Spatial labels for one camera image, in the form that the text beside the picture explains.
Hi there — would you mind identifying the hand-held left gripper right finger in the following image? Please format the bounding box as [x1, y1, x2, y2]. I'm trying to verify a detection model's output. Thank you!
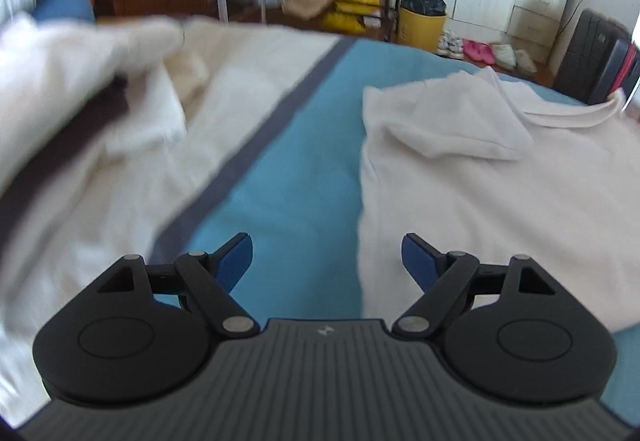
[393, 232, 579, 339]

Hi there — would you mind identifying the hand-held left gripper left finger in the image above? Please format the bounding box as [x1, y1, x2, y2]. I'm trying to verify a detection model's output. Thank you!
[75, 232, 261, 339]

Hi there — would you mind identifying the white t-shirt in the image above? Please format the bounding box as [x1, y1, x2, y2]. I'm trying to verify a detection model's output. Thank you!
[357, 66, 640, 332]

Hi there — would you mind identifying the blue and white bed sheet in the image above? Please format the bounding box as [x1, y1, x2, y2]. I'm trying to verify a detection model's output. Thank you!
[0, 18, 640, 427]

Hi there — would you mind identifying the beige slipper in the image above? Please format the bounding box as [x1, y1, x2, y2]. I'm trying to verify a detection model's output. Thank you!
[514, 49, 538, 74]
[492, 43, 517, 69]

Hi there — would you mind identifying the yellow trash bin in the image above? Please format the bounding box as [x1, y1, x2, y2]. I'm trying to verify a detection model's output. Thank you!
[398, 0, 447, 54]

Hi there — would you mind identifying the black bin liner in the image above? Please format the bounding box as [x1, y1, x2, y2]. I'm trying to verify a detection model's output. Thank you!
[400, 0, 447, 16]

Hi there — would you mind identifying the cream blanket with brown stripe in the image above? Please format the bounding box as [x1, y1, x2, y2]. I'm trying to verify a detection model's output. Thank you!
[0, 13, 211, 242]

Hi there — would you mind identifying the black suitcase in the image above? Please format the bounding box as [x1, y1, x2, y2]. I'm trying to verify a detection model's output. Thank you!
[552, 10, 640, 104]

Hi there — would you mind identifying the yellow plastic bag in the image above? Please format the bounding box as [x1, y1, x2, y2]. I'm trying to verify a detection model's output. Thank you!
[320, 0, 383, 34]

